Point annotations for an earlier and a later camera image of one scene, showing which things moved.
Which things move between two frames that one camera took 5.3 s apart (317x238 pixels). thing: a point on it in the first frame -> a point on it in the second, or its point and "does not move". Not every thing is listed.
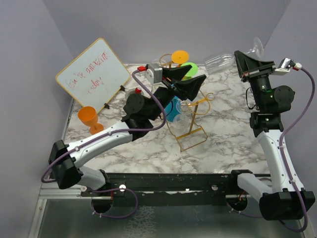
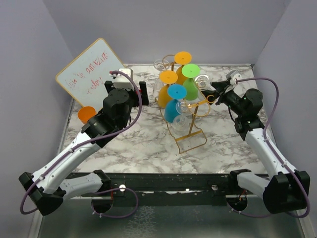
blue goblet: x=171 y=110 does not move
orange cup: x=88 y=116 does not move
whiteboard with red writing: x=95 y=75 does not move
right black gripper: x=249 y=67 -> x=221 y=87
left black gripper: x=185 y=89 -> x=145 y=99
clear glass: x=217 y=62 -> x=203 y=82
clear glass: x=181 y=124 does not move
